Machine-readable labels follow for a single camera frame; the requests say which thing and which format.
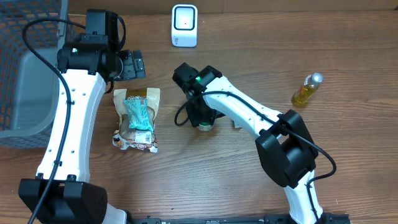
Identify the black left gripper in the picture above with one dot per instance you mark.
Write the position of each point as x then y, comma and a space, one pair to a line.
134, 68

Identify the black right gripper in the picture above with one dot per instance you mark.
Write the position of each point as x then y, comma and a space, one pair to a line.
199, 115

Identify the green lid jar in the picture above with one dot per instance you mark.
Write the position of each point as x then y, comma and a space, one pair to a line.
204, 126

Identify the tissue pack white green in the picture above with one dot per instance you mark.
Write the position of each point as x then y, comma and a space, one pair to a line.
236, 125

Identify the brown snack bag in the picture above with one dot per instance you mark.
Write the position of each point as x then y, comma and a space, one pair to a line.
125, 137

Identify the teal snack packet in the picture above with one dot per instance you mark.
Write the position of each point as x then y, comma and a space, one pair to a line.
140, 115

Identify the yellow oil bottle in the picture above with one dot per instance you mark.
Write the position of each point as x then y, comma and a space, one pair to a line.
307, 89

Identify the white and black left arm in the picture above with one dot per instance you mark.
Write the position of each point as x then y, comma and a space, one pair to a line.
61, 191

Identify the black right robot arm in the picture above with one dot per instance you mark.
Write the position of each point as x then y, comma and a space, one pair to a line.
286, 150

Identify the dark grey plastic basket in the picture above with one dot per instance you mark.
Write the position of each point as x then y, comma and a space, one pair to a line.
29, 89

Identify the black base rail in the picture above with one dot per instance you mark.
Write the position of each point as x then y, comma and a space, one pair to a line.
328, 218

